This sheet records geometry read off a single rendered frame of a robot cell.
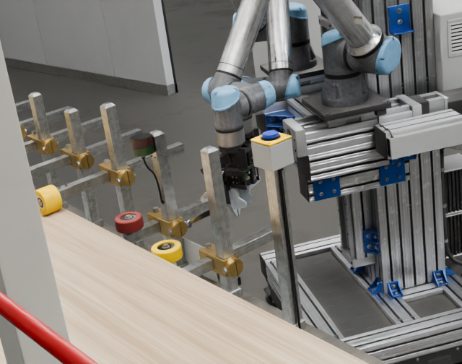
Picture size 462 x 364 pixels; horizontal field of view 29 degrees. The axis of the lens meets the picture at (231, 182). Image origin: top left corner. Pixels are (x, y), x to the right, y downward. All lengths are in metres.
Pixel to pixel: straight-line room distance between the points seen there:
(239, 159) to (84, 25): 5.29
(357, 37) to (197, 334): 1.09
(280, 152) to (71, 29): 5.78
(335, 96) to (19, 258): 2.11
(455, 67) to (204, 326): 1.50
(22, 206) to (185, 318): 1.26
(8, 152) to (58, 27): 7.14
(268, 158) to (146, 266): 0.45
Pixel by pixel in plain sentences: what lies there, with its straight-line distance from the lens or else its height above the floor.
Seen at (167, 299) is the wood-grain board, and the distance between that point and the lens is 2.15.
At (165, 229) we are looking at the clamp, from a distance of 2.64.
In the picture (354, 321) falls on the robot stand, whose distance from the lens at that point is 3.29.
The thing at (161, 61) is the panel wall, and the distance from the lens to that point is 6.92.
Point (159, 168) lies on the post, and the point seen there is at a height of 1.03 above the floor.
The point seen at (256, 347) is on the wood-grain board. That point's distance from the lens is 1.92.
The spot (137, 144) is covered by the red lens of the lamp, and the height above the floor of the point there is 1.12.
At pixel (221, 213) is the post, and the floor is 0.96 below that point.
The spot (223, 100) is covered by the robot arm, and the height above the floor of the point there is 1.25.
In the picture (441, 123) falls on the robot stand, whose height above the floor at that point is 0.95.
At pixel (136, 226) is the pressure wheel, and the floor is 0.89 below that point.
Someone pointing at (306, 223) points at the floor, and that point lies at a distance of 4.53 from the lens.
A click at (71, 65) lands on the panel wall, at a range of 7.94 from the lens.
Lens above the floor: 1.93
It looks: 22 degrees down
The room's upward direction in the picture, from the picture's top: 8 degrees counter-clockwise
